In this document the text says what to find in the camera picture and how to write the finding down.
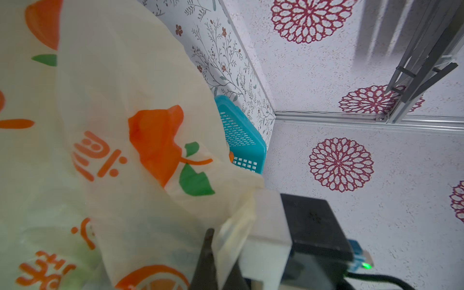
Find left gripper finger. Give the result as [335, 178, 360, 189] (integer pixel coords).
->
[189, 228, 218, 290]

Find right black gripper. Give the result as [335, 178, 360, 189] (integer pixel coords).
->
[239, 188, 374, 290]

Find cream plastic bag orange print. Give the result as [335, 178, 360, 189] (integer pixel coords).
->
[1, 1, 264, 290]

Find teal plastic basket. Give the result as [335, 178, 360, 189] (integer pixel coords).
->
[215, 95, 267, 174]

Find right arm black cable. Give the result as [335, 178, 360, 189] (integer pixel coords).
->
[344, 271, 418, 290]

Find grey slotted wall shelf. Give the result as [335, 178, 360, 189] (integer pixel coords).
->
[377, 0, 464, 124]

